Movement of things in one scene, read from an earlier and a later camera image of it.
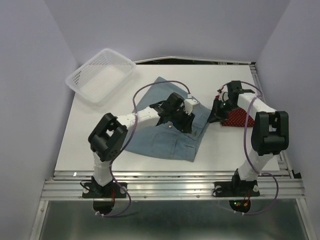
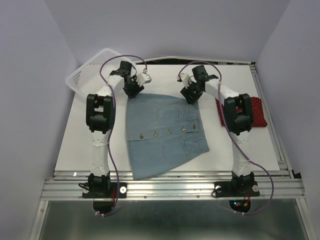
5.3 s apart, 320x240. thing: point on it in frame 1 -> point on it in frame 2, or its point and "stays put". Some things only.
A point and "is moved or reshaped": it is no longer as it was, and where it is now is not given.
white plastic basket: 101,79 stays put
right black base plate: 240,188 stays put
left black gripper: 184,126 -> 137,89
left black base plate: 114,190 stays put
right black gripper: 215,115 -> 186,92
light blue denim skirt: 165,140 is moved or reshaped
